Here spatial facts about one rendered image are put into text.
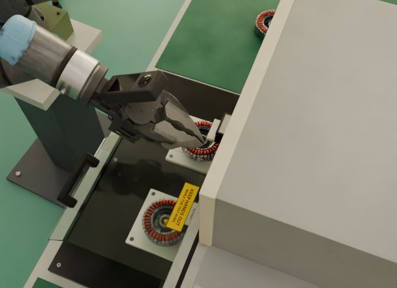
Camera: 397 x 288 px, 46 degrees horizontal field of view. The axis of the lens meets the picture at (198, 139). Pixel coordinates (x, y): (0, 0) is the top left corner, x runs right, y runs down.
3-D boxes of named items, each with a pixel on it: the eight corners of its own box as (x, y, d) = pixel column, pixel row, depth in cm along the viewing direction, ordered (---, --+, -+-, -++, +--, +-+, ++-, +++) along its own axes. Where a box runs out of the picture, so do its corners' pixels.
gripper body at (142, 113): (154, 113, 85) (95, 78, 82) (170, 94, 77) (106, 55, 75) (136, 147, 81) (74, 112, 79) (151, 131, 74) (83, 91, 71)
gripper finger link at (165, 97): (188, 110, 81) (144, 83, 79) (191, 106, 79) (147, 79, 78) (178, 131, 79) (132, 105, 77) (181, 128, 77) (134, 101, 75)
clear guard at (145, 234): (47, 239, 88) (38, 229, 83) (104, 138, 100) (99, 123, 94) (207, 304, 82) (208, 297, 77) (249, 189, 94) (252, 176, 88)
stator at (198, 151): (174, 154, 123) (173, 147, 120) (190, 121, 128) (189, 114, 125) (214, 168, 121) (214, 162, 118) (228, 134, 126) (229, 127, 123)
